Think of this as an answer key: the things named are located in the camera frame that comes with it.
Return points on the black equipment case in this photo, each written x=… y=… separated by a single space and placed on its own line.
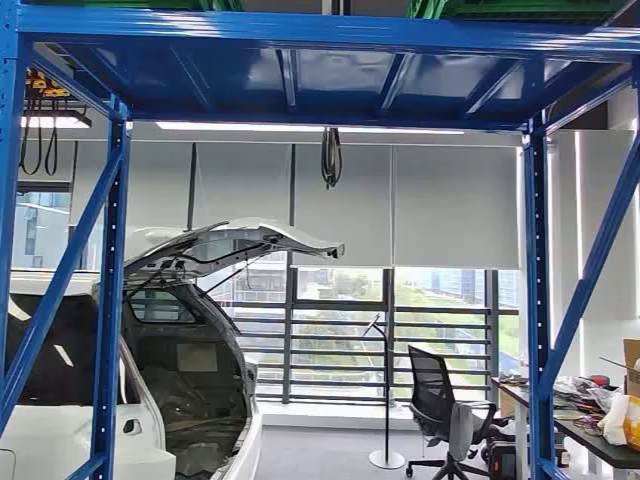
x=503 y=460

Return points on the black floor stand white base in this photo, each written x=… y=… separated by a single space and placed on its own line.
x=386 y=458

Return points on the blue steel shelf rack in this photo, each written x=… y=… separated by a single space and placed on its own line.
x=300 y=33

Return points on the black mesh office chair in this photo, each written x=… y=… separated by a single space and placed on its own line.
x=430 y=391

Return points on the white car body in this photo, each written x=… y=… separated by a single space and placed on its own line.
x=50 y=437

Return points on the grey cloth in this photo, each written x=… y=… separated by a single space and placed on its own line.
x=460 y=430

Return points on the grey window railing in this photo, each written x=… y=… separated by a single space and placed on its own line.
x=440 y=310

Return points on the yellow hoist trolley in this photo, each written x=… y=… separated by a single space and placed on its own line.
x=40 y=85

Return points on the white yellow plastic bag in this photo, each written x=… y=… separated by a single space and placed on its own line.
x=617 y=420

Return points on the clear bottle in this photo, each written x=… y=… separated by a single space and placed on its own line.
x=524 y=366

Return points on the dark-topped desk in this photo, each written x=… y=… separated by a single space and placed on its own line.
x=607 y=457

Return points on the grey roller blind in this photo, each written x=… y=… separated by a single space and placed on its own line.
x=600 y=166
x=450 y=212
x=350 y=212
x=240 y=185
x=150 y=185

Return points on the printed cardboard box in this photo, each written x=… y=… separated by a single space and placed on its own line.
x=632 y=381

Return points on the flat ceiling light panel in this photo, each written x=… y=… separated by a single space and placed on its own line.
x=50 y=122

